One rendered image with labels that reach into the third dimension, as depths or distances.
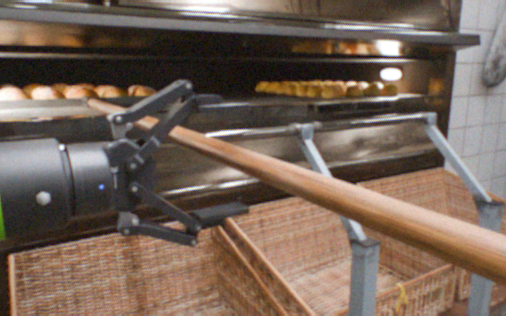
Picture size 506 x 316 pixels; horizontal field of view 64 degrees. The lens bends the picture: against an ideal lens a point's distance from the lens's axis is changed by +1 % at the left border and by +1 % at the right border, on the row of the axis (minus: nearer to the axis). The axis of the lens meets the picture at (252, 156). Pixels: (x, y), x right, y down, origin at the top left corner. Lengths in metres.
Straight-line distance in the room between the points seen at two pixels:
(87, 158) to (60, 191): 0.04
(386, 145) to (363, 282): 0.96
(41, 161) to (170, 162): 0.84
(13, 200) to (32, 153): 0.05
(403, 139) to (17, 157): 1.63
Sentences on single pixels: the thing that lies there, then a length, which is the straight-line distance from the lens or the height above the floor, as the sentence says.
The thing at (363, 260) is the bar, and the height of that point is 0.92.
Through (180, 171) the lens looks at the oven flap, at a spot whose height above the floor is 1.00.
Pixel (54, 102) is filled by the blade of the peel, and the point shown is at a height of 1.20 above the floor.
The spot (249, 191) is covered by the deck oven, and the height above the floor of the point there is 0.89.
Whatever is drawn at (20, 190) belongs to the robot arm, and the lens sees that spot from 0.41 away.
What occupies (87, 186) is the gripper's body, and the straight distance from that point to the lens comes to 0.42.
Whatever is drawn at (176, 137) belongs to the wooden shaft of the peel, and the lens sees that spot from 0.67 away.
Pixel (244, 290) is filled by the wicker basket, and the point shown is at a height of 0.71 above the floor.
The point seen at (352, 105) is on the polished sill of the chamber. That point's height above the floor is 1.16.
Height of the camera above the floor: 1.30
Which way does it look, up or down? 12 degrees down
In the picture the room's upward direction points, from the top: straight up
